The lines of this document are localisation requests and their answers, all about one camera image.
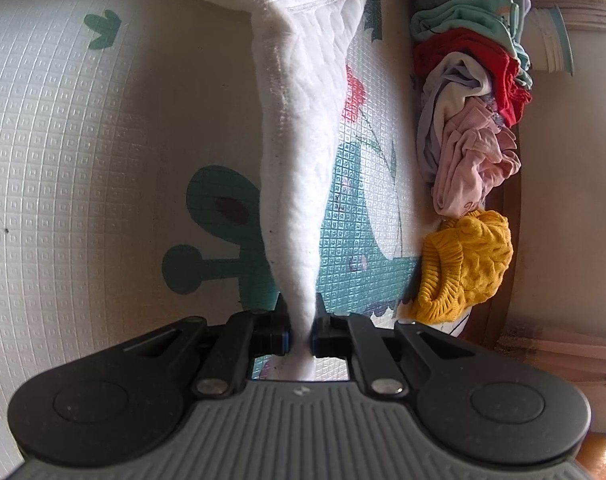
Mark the cream lilac garment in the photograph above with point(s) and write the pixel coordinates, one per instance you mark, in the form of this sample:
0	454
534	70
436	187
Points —
455	79

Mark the pink garment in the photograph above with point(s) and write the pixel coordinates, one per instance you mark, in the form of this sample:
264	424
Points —
477	155

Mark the teal green garment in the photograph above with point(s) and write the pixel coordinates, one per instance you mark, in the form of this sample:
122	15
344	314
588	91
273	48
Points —
497	20

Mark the red garment in pile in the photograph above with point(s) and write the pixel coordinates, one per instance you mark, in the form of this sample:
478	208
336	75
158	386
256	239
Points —
497	70

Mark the cartoon foam play mat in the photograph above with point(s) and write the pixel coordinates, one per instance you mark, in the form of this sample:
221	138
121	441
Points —
130	150

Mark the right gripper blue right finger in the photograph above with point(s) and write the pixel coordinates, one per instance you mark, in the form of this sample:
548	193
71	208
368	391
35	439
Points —
369	351

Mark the white plastic bucket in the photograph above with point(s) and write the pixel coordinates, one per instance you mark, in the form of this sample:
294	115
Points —
546	41

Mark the white quilted baby garment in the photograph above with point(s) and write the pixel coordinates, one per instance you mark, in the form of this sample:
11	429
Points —
299	50

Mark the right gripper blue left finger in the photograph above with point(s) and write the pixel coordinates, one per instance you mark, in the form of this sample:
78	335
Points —
230	349

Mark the yellow knit sweater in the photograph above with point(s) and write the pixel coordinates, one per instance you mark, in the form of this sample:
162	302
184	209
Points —
462	265

